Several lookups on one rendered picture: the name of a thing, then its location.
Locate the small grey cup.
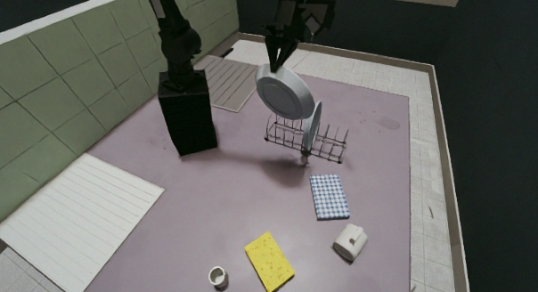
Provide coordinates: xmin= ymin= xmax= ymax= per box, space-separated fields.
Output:
xmin=208 ymin=266 xmax=229 ymax=288

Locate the blue and white checkered towel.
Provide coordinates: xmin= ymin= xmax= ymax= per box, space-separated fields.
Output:
xmin=309 ymin=174 xmax=351 ymax=221

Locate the yellow sponge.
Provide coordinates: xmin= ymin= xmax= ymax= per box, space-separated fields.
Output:
xmin=244 ymin=231 xmax=295 ymax=292

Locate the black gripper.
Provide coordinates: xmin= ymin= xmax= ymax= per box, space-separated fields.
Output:
xmin=261 ymin=0 xmax=305 ymax=72

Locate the white ribbed draining mat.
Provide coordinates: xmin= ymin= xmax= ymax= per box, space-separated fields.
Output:
xmin=0 ymin=153 xmax=165 ymax=292

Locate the white mug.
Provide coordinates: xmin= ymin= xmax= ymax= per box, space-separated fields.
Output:
xmin=333 ymin=223 xmax=368 ymax=261

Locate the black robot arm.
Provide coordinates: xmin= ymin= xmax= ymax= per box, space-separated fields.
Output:
xmin=149 ymin=0 xmax=337 ymax=93

